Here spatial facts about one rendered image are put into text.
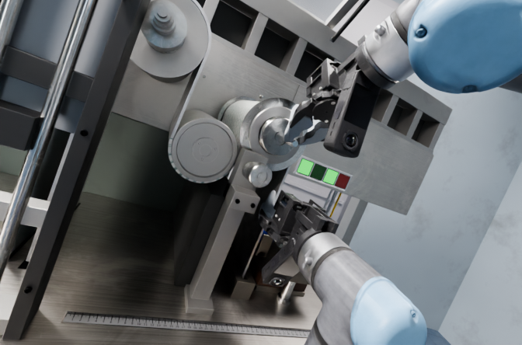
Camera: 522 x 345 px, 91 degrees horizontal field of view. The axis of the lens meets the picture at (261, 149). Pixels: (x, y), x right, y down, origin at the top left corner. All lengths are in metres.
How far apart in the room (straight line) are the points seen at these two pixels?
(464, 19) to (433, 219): 2.96
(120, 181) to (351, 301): 0.70
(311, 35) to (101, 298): 0.86
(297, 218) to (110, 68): 0.34
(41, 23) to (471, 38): 0.40
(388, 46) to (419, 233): 2.81
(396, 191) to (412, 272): 2.04
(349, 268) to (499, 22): 0.26
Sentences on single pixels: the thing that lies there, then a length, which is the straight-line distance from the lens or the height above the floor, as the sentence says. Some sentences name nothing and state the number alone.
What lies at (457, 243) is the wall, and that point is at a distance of 3.41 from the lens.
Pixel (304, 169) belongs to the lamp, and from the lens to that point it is 0.94.
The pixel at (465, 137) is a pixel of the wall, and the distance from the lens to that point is 3.16.
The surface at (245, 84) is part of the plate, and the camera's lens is 0.82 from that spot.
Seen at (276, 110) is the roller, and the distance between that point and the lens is 0.50.
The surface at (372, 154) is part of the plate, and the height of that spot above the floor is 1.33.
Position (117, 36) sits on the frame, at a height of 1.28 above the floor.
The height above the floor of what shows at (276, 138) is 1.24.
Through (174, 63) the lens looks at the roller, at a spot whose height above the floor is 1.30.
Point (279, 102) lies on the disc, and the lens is 0.50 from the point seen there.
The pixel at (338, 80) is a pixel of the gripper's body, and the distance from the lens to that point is 0.42.
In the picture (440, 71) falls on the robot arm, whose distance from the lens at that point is 0.23.
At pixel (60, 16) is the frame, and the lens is 0.39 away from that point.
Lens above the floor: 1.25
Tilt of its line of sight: 4 degrees down
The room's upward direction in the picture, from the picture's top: 22 degrees clockwise
